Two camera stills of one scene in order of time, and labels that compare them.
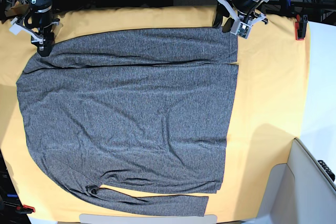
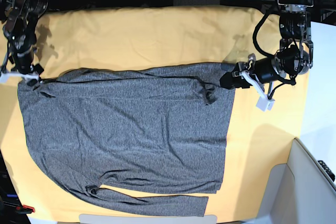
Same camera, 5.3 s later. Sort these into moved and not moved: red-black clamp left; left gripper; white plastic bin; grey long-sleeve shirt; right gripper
Moved: right gripper; left gripper; grey long-sleeve shirt
Not moved: white plastic bin; red-black clamp left
